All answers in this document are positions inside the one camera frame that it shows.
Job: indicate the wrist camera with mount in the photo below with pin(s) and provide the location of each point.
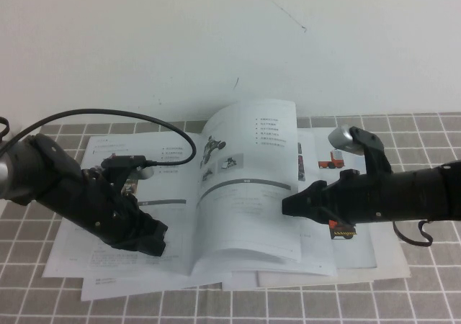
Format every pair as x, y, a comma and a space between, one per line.
122, 161
342, 138

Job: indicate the grey checkered tablecloth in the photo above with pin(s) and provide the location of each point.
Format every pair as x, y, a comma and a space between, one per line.
414, 284

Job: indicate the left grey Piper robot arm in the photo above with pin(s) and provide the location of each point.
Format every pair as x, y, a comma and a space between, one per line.
32, 173

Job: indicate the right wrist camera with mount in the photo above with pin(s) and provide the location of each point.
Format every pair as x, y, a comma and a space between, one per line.
342, 138

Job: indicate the white booklet with contact text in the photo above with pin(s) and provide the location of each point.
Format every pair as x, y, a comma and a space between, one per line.
108, 288

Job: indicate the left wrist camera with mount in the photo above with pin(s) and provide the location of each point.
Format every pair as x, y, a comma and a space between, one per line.
122, 161

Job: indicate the white product catalogue book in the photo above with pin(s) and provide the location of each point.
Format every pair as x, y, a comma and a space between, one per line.
245, 223

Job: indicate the plain white booklet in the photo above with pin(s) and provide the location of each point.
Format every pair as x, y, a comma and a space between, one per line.
237, 283

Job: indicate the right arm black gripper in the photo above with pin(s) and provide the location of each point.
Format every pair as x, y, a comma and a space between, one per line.
360, 198

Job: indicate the brochure with orange trucks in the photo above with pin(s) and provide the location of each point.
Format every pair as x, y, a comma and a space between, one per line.
354, 255

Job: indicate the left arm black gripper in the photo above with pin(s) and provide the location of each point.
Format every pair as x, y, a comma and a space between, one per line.
104, 212

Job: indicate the large cream paper booklet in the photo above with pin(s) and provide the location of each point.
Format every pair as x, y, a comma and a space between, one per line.
389, 263

